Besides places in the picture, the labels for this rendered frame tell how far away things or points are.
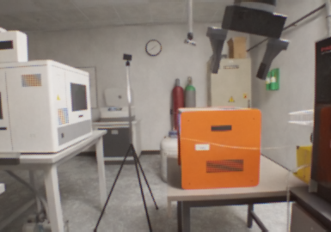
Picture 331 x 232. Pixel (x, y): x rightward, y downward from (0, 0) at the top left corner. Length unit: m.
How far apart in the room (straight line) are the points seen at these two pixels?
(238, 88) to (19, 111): 3.48
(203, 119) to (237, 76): 3.00
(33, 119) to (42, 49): 3.78
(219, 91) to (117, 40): 2.37
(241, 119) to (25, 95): 1.20
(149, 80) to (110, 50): 1.04
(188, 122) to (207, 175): 0.30
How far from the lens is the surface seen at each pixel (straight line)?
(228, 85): 3.86
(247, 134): 1.07
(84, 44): 4.55
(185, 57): 4.15
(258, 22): 0.49
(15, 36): 1.38
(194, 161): 1.03
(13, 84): 1.35
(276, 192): 1.17
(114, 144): 3.58
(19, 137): 1.35
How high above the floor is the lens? 1.20
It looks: 5 degrees down
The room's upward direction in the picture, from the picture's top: 2 degrees counter-clockwise
